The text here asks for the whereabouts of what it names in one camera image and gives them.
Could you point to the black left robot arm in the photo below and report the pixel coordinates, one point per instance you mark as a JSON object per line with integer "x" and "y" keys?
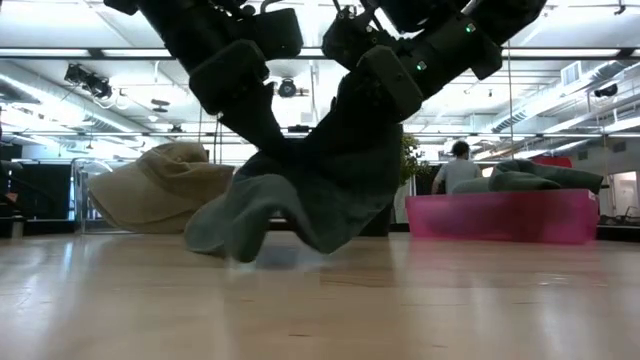
{"x": 122, "y": 5}

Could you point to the small green potted plant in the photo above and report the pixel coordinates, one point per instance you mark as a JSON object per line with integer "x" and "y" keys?
{"x": 411, "y": 160}

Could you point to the black ceiling spotlight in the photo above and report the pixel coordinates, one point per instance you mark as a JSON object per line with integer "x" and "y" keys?
{"x": 90, "y": 82}
{"x": 606, "y": 90}

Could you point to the pink plastic bin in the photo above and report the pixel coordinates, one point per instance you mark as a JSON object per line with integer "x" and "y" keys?
{"x": 500, "y": 217}

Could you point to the person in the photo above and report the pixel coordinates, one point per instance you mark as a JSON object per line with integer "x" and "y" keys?
{"x": 460, "y": 172}

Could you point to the dark green cap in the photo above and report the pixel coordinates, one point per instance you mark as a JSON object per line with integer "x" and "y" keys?
{"x": 540, "y": 177}
{"x": 310, "y": 210}

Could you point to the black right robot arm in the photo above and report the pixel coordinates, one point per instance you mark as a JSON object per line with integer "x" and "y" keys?
{"x": 520, "y": 15}

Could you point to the clear plastic bin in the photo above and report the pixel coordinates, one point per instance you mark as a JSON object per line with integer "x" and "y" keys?
{"x": 82, "y": 200}

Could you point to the round black ceiling fixture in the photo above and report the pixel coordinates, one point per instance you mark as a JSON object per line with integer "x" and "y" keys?
{"x": 287, "y": 88}

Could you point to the beige cap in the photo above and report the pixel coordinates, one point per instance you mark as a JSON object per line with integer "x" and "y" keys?
{"x": 160, "y": 195}

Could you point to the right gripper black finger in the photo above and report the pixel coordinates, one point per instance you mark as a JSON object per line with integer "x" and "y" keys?
{"x": 345, "y": 92}
{"x": 390, "y": 82}

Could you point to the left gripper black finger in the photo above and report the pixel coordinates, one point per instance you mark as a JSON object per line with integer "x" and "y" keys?
{"x": 230, "y": 75}
{"x": 277, "y": 32}

